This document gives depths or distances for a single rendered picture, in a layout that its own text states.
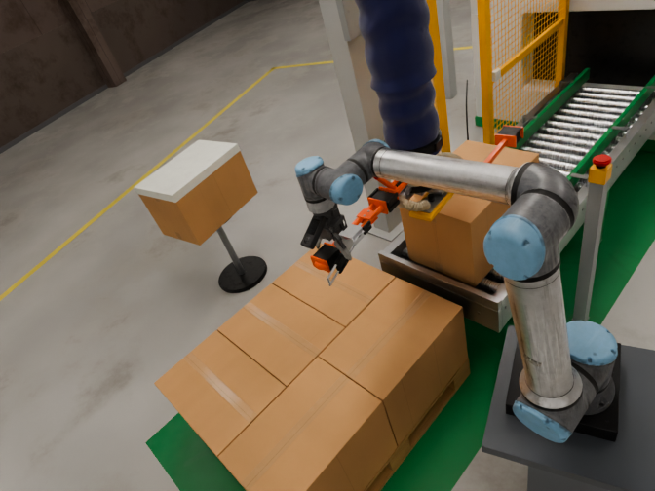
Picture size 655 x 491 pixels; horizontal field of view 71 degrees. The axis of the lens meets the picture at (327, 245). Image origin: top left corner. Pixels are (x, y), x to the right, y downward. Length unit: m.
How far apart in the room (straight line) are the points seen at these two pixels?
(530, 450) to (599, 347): 0.41
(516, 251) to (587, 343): 0.59
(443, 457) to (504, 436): 0.83
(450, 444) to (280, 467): 0.90
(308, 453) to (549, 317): 1.19
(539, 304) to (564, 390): 0.34
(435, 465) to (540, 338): 1.42
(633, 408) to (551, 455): 0.30
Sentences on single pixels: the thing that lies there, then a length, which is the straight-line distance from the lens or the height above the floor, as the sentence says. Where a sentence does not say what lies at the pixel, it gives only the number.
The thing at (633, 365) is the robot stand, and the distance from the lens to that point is 1.86.
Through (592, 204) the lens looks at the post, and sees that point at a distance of 2.36.
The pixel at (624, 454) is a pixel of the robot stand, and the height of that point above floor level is 0.75.
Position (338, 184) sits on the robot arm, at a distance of 1.28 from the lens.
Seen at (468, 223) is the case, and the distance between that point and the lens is 2.06.
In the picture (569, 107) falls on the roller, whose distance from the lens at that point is 3.81.
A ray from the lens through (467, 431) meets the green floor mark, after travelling 2.52.
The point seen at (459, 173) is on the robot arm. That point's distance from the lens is 1.14.
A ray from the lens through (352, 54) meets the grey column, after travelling 2.93.
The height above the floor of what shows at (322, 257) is 1.25.
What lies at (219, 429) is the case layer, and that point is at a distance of 2.18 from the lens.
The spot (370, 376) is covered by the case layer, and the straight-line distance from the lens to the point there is 2.07.
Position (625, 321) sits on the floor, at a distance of 2.98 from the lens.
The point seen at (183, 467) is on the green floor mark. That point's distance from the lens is 2.87.
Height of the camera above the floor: 2.23
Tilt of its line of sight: 38 degrees down
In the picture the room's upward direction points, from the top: 19 degrees counter-clockwise
